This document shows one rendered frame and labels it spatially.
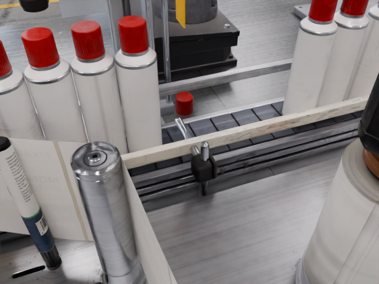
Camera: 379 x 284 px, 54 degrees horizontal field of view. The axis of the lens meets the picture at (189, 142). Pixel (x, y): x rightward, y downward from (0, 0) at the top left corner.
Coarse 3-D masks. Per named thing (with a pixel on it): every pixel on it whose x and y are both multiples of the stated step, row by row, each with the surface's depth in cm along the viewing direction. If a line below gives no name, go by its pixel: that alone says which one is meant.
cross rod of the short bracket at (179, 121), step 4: (176, 120) 57; (180, 120) 57; (176, 124) 57; (180, 124) 56; (184, 124) 57; (180, 128) 56; (184, 128) 56; (180, 132) 56; (184, 132) 55; (188, 132) 55; (184, 136) 55; (188, 136) 54; (192, 148) 53; (196, 148) 52; (192, 152) 52; (196, 152) 52
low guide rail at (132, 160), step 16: (368, 96) 61; (304, 112) 58; (320, 112) 58; (336, 112) 60; (240, 128) 55; (256, 128) 55; (272, 128) 57; (176, 144) 52; (192, 144) 53; (224, 144) 55; (128, 160) 50; (144, 160) 51; (160, 160) 53
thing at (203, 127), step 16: (240, 112) 64; (256, 112) 64; (272, 112) 64; (352, 112) 64; (176, 128) 60; (192, 128) 60; (208, 128) 60; (224, 128) 60; (288, 128) 60; (304, 128) 60; (240, 144) 58; (256, 144) 58; (176, 160) 55
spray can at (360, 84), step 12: (372, 12) 55; (372, 24) 55; (372, 36) 56; (360, 48) 59; (372, 48) 57; (360, 60) 59; (372, 60) 58; (360, 72) 60; (372, 72) 59; (348, 84) 63; (360, 84) 61; (372, 84) 61; (348, 96) 64; (360, 96) 62
